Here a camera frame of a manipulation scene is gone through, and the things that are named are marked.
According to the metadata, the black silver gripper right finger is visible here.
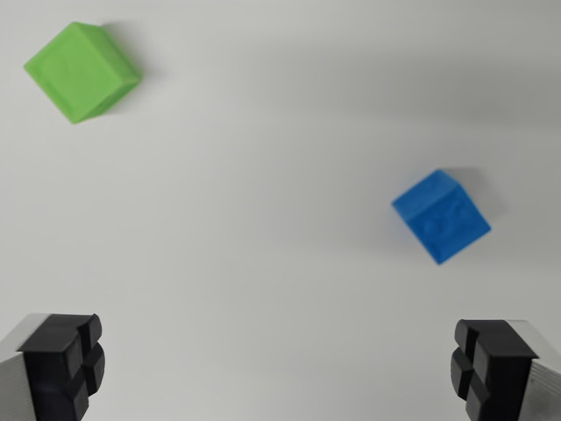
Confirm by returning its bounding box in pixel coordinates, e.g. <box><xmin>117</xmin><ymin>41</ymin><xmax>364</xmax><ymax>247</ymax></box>
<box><xmin>449</xmin><ymin>318</ymin><xmax>561</xmax><ymax>421</ymax></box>

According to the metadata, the black silver gripper left finger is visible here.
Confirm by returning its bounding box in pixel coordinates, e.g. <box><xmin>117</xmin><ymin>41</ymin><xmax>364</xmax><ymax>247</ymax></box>
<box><xmin>0</xmin><ymin>312</ymin><xmax>107</xmax><ymax>421</ymax></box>

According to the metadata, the blue cube with embossed face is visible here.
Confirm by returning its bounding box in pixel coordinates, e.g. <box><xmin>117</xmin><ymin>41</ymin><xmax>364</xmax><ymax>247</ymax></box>
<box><xmin>390</xmin><ymin>169</ymin><xmax>492</xmax><ymax>266</ymax></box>

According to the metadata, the green cube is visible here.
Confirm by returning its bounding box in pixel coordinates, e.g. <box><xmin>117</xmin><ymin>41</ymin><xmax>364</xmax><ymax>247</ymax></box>
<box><xmin>23</xmin><ymin>21</ymin><xmax>144</xmax><ymax>126</ymax></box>

